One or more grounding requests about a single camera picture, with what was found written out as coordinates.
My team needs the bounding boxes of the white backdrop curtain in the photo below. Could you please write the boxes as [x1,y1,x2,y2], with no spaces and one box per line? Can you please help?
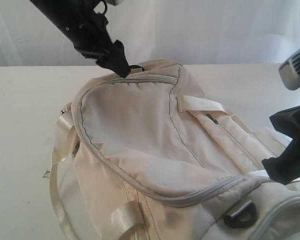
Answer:
[0,0,300,67]

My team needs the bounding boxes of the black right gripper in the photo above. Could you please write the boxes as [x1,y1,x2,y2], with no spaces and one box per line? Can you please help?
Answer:
[261,105,300,185]

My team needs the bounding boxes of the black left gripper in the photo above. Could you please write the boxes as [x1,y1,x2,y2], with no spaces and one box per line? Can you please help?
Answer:
[31,0,129,77]

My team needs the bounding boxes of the beige fabric duffel bag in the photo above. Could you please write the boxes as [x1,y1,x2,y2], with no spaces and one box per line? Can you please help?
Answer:
[49,60,300,240]

